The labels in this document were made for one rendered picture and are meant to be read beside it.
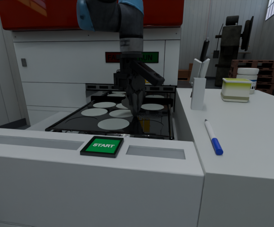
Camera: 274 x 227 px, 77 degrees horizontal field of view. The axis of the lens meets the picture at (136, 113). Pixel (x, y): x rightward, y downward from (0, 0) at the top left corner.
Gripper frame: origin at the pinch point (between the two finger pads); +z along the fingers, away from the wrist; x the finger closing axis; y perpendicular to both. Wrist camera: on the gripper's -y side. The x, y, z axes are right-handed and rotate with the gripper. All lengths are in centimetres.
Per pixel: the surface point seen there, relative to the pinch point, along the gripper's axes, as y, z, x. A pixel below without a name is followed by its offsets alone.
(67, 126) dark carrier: 12.0, 1.3, 19.7
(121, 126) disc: -1.4, 1.3, 9.7
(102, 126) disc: 3.2, 1.3, 13.2
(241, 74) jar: -26.6, -12.3, -31.8
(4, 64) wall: 279, -9, -50
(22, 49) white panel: 66, -23, 7
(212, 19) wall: 221, -192, -914
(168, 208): -26.6, 1.4, 28.6
